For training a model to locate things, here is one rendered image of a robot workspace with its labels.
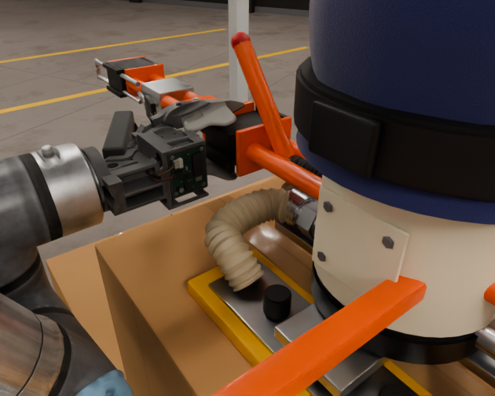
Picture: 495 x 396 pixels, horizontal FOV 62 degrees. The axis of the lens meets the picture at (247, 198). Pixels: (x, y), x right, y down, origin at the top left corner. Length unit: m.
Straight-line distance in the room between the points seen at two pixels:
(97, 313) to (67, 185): 0.72
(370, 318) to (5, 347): 0.24
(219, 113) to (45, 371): 0.32
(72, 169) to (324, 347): 0.28
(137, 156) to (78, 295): 0.74
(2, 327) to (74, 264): 0.95
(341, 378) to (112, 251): 0.33
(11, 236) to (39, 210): 0.03
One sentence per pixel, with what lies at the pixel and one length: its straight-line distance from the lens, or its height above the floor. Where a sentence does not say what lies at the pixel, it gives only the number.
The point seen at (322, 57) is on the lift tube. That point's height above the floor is 1.26.
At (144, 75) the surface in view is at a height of 1.11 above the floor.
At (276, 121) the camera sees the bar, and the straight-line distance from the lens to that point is 0.48.
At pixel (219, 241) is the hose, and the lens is 0.45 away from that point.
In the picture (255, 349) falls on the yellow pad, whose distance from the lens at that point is 0.41.
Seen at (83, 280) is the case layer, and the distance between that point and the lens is 1.21.
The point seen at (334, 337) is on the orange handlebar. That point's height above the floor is 1.12.
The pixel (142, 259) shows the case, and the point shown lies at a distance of 0.54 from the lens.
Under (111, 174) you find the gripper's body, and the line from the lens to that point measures 0.44.
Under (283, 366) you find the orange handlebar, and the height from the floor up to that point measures 1.12.
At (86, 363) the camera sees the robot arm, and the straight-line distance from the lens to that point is 0.38.
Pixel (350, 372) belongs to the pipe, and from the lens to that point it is 0.37.
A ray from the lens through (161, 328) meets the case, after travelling 0.46.
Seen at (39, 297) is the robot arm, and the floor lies 1.02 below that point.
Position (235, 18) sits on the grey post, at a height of 0.79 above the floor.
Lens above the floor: 1.32
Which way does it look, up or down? 32 degrees down
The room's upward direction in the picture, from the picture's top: 1 degrees clockwise
